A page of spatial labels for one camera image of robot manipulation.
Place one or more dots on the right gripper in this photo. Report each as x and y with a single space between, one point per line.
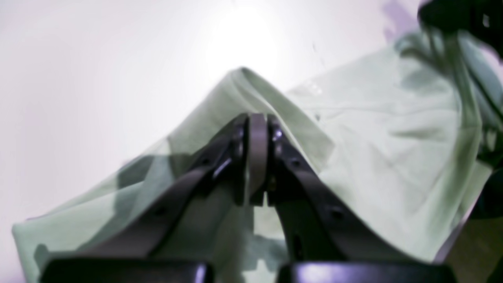
483 19

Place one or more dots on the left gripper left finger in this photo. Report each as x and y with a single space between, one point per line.
211 185

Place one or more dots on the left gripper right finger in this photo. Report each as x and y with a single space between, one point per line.
326 241

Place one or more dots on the light green T-shirt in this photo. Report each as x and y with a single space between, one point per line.
407 137

